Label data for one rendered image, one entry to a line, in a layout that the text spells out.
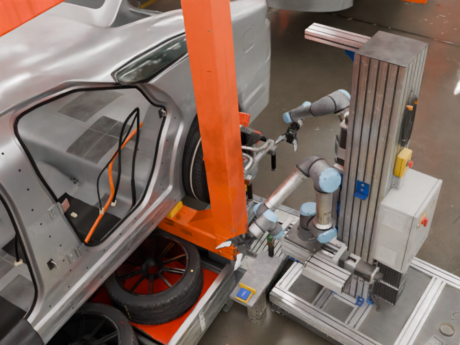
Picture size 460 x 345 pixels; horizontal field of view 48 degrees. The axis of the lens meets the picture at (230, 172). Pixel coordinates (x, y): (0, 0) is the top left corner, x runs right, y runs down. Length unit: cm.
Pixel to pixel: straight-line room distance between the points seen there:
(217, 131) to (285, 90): 324
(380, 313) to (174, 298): 136
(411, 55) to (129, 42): 150
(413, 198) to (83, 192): 219
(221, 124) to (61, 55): 89
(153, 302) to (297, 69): 372
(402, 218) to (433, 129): 270
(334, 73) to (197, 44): 386
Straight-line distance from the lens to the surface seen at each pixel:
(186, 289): 342
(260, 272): 350
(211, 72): 250
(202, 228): 345
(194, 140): 345
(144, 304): 340
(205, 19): 238
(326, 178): 265
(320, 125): 537
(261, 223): 268
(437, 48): 683
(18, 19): 165
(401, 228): 292
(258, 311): 365
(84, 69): 280
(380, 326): 361
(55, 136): 399
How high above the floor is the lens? 325
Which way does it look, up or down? 42 degrees down
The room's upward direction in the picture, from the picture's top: 6 degrees counter-clockwise
